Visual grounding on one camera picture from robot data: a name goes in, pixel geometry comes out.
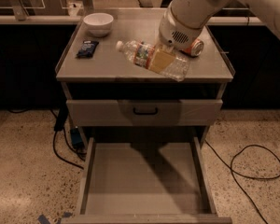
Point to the open grey middle drawer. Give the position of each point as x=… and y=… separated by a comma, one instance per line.
x=144, y=183

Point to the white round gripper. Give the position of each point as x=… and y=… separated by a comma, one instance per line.
x=174, y=31

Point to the grey metal drawer cabinet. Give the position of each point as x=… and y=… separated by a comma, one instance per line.
x=109, y=76

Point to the closed upper grey drawer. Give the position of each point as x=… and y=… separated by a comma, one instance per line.
x=120, y=112

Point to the clear plastic water bottle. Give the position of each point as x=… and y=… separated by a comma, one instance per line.
x=141, y=53

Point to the black power strip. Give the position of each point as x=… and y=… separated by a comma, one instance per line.
x=61, y=119

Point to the dark blue snack packet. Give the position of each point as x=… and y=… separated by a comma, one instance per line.
x=87, y=49

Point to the black drawer handle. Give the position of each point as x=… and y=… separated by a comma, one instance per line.
x=146, y=112

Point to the blue power adapter box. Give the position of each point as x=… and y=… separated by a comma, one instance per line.
x=76, y=139

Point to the orange soda can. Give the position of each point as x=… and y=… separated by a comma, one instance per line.
x=195, y=49

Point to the blue tape on floor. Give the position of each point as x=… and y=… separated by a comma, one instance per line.
x=42, y=219

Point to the white ceramic bowl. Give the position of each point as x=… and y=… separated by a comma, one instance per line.
x=99, y=24

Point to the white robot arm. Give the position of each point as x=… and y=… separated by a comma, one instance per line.
x=268, y=11

